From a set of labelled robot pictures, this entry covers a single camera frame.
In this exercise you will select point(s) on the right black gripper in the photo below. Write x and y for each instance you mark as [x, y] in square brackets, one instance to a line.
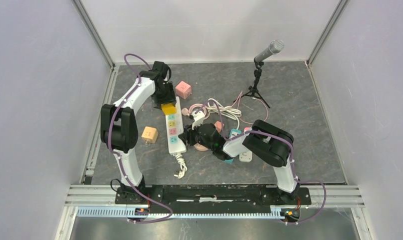
[188, 134]

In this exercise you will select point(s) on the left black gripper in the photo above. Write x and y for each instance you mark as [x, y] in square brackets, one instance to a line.
[170, 98]

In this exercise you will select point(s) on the round pink socket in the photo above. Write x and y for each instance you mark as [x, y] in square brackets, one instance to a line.
[200, 147]

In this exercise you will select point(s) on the yellow cube plug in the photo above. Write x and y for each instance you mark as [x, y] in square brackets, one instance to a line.
[168, 109]

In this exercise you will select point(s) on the white power strip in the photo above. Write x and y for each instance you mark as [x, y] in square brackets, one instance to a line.
[175, 127]

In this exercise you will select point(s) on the pink cube plug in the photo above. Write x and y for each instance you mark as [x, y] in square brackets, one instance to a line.
[183, 90]

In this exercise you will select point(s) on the small pink plug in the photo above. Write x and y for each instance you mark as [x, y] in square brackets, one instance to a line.
[219, 126]

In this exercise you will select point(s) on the orange cube plug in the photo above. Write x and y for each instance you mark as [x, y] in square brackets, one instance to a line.
[150, 135]

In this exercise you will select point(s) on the white plug adapter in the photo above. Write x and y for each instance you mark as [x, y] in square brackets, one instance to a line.
[245, 157]

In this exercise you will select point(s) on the teal power strip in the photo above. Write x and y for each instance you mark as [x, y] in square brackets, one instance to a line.
[234, 132]

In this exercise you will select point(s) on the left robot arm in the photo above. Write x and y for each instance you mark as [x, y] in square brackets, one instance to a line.
[118, 125]

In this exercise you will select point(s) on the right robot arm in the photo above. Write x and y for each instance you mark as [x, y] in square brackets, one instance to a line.
[271, 144]

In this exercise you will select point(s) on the black tripod stand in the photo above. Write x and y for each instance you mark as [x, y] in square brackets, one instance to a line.
[253, 91]

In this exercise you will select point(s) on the grey microphone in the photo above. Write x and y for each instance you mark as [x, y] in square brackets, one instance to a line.
[275, 47]

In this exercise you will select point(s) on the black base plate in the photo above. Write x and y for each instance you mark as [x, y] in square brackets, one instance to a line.
[212, 198]

